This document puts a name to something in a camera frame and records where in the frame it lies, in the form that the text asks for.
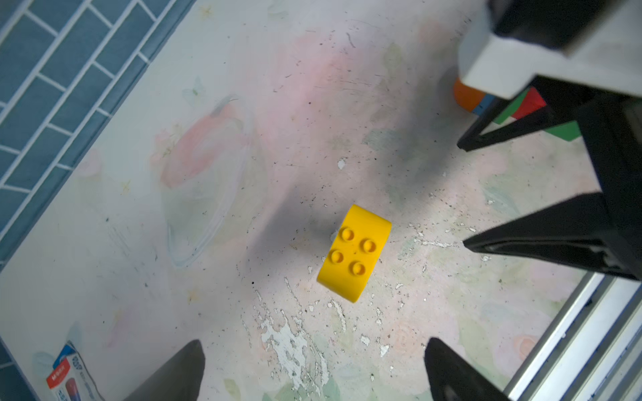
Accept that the orange half-round lego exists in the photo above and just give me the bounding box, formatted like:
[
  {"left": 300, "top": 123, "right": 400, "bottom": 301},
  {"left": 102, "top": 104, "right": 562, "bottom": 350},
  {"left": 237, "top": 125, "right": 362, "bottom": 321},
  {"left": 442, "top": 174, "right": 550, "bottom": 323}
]
[{"left": 452, "top": 79, "right": 486, "bottom": 113}]

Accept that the green small square lego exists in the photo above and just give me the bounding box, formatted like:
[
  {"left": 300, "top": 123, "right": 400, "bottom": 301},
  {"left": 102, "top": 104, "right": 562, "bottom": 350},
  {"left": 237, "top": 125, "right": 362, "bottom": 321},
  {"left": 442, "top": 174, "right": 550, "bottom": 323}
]
[{"left": 544, "top": 121, "right": 582, "bottom": 142}]

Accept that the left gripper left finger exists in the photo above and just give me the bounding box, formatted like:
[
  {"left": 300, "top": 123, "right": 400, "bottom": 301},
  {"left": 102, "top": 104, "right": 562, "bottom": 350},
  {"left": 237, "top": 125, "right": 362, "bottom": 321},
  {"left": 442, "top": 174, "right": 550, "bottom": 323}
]
[{"left": 125, "top": 339, "right": 206, "bottom": 401}]

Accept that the green long lego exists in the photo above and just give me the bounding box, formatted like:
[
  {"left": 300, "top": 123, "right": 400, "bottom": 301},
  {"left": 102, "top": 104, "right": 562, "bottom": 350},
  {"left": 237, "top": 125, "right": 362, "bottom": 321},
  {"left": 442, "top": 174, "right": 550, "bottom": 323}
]
[{"left": 493, "top": 89, "right": 528, "bottom": 125}]

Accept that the yellow curved lego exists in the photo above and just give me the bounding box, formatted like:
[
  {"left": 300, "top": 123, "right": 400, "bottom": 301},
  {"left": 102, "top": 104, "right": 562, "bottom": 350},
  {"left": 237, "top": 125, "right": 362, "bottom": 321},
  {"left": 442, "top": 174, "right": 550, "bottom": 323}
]
[{"left": 317, "top": 205, "right": 392, "bottom": 303}]

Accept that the red small lego brick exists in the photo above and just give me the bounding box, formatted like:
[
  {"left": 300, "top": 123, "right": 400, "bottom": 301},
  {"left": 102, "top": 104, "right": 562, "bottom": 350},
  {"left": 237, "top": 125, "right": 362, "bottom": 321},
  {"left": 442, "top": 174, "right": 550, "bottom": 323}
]
[{"left": 513, "top": 88, "right": 547, "bottom": 120}]

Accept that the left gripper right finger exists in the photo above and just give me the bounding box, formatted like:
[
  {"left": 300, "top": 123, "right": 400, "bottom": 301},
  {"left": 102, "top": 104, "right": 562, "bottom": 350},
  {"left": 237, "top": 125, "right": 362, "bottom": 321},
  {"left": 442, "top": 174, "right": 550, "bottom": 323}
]
[{"left": 424, "top": 338, "right": 509, "bottom": 401}]

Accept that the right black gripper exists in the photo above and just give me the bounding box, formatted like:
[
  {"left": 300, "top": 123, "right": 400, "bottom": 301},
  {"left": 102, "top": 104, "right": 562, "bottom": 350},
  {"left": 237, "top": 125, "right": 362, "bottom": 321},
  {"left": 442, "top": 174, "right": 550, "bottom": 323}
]
[{"left": 456, "top": 77, "right": 641, "bottom": 281}]

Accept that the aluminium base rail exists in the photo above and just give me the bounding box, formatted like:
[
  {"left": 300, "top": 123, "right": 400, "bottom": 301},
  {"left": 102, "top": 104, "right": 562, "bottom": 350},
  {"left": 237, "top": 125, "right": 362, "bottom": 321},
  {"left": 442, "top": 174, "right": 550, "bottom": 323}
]
[{"left": 504, "top": 273, "right": 641, "bottom": 400}]

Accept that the pen package box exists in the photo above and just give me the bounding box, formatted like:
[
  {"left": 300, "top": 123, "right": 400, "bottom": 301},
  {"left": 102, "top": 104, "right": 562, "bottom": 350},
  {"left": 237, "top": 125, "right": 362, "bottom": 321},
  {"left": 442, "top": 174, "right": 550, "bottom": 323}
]
[{"left": 46, "top": 341, "right": 104, "bottom": 401}]

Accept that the light blue long lego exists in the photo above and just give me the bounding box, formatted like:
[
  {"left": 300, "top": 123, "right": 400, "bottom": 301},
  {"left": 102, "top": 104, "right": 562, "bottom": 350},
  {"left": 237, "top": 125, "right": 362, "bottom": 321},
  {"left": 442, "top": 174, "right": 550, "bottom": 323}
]
[{"left": 472, "top": 94, "right": 496, "bottom": 116}]

